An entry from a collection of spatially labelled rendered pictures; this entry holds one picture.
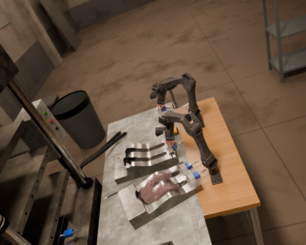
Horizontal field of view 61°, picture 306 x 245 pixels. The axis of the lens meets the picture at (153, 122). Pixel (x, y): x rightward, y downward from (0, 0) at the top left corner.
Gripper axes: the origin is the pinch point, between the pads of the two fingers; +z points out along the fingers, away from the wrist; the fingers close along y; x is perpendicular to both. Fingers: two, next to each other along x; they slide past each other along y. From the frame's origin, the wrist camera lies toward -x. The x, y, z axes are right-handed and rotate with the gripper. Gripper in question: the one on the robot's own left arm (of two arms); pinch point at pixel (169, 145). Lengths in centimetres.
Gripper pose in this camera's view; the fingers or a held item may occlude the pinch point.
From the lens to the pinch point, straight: 193.6
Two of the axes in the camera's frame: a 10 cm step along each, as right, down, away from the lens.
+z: 0.0, 8.9, 4.5
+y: 0.2, 4.5, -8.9
